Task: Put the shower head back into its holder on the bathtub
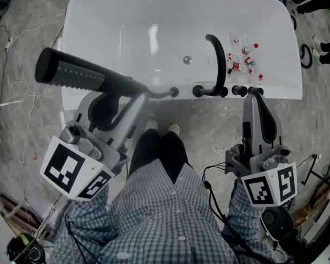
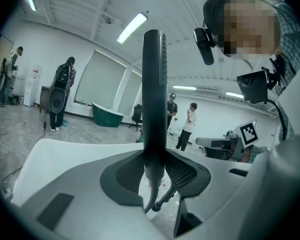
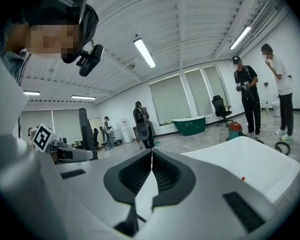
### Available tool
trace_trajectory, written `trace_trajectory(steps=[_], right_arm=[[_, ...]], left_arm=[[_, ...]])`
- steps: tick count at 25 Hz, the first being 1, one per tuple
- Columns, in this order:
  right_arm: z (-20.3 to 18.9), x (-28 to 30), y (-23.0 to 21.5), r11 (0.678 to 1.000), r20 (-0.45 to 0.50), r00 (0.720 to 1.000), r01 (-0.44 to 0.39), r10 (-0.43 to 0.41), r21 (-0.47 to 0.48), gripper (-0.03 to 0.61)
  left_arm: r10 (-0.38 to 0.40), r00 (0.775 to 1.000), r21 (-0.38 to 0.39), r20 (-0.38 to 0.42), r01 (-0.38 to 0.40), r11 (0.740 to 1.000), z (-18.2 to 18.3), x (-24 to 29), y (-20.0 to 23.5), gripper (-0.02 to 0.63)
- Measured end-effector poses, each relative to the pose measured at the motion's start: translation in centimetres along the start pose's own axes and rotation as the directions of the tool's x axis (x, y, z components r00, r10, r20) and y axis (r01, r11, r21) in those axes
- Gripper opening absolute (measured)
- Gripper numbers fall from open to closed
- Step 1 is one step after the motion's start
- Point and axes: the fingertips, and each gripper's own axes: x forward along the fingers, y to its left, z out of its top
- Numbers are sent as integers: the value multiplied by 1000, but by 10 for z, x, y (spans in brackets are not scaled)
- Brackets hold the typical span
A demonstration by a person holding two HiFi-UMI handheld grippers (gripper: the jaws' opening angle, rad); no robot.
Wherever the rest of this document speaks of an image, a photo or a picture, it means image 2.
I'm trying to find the person's head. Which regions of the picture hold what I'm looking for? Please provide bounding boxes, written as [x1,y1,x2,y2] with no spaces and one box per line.
[223,0,282,60]

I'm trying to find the white bathtub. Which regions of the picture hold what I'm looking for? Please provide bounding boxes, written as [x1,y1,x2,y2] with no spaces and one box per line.
[11,138,185,236]

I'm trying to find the person's right forearm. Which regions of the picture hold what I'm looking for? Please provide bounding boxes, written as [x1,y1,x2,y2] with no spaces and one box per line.
[239,145,268,164]

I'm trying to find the black chest-mounted box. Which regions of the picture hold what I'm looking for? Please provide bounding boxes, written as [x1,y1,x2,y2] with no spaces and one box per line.
[236,56,285,105]

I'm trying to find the long ceiling light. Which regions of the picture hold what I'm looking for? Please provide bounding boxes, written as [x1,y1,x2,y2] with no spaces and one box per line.
[225,91,245,99]
[172,85,197,91]
[116,11,148,45]
[26,0,38,12]

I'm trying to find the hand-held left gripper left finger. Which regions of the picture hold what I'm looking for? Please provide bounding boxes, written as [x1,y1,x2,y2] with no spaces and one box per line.
[19,149,166,240]

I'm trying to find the green bathtub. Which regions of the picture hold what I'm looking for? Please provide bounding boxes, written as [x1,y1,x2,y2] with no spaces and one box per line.
[91,102,125,128]

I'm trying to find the black floor cable with adapter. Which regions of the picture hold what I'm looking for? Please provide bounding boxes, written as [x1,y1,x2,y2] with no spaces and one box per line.
[1,113,48,185]

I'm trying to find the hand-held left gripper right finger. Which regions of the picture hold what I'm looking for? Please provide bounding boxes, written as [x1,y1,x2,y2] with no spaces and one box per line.
[164,148,253,240]

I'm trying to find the black head-worn camera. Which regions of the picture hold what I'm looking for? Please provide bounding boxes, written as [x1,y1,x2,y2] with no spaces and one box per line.
[193,27,215,66]

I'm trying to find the person's checked shirt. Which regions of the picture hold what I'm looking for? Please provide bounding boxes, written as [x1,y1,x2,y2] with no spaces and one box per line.
[272,1,300,145]

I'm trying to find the dark shower hose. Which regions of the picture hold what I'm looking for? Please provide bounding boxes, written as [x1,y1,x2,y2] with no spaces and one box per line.
[142,182,178,215]

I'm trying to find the white water dispenser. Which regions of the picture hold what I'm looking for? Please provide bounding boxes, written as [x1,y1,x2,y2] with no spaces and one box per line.
[23,63,44,107]

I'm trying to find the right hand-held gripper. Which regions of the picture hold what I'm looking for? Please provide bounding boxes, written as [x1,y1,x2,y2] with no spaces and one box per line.
[196,120,260,162]

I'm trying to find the white toilet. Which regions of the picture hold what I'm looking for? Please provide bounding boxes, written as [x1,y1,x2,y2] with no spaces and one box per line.
[169,130,183,142]

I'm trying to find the black office chair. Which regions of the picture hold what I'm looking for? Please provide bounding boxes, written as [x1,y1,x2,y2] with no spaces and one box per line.
[128,103,143,132]

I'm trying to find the white window blind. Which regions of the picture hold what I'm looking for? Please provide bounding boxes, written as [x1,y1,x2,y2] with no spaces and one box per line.
[74,49,128,110]
[117,70,143,124]

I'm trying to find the black chest box cable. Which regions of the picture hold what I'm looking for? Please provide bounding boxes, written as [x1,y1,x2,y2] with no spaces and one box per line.
[266,98,290,141]

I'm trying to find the brown cabinet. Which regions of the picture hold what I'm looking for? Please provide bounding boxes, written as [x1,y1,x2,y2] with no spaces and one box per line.
[39,85,52,114]

